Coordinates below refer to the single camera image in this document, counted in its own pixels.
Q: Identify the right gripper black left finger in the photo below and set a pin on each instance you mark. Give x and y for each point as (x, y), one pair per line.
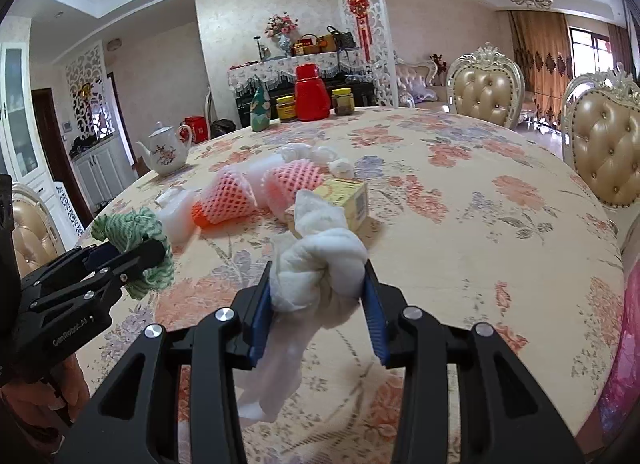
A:
(133, 416)

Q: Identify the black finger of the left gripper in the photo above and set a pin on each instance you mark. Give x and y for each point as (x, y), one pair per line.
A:
(84, 274)

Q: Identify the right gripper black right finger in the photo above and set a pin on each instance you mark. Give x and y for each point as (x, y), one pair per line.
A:
(505, 416)

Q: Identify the green zigzag cloth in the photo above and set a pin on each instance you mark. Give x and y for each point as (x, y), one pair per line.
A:
(138, 231)

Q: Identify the white knotted tissue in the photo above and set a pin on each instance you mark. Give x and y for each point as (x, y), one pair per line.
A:
(315, 282)

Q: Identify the white foam block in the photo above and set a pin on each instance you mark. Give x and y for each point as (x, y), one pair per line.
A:
(174, 212)

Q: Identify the white plastic bag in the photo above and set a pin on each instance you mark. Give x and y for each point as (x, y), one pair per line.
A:
(320, 155)

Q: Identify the pink trash bag bin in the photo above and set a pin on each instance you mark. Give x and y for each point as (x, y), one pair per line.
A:
(621, 392)

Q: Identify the person's left hand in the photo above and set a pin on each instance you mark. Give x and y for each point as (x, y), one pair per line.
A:
(32, 406)

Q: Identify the white floral teapot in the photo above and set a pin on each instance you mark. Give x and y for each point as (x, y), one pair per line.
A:
(167, 148)

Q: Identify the pink foam fruit net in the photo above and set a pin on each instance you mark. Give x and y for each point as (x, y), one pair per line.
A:
(227, 197)

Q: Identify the green peacock bottle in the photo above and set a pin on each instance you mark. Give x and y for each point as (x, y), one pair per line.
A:
(260, 109)

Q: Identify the yellow-lid jar left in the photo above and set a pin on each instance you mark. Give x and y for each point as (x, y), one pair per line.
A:
(286, 108)

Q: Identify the yellow-lid jar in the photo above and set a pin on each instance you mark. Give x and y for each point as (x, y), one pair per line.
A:
(343, 101)
(286, 108)

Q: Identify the yellow carton box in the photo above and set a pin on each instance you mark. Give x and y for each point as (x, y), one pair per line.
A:
(336, 203)

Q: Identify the red thermos jug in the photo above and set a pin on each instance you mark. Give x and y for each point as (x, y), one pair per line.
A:
(312, 100)

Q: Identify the yellow-lid jar right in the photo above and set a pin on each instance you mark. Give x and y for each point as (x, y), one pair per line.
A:
(343, 101)

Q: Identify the flower vase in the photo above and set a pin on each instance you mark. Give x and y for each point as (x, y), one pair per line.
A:
(280, 28)

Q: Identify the beige tufted chair near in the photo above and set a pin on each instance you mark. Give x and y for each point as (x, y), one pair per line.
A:
(600, 131)

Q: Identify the beige tufted chair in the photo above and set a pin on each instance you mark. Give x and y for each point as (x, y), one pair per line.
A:
(487, 85)
(600, 131)

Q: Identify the beige tufted chair far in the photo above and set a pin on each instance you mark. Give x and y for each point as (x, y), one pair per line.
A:
(487, 85)

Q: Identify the white sofa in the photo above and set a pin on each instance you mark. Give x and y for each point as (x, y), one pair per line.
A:
(415, 84)

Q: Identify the brown curtain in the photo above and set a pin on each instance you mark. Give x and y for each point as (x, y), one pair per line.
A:
(542, 50)

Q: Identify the red Chinese knot ornament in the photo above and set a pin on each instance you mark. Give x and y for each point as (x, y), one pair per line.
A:
(360, 10)

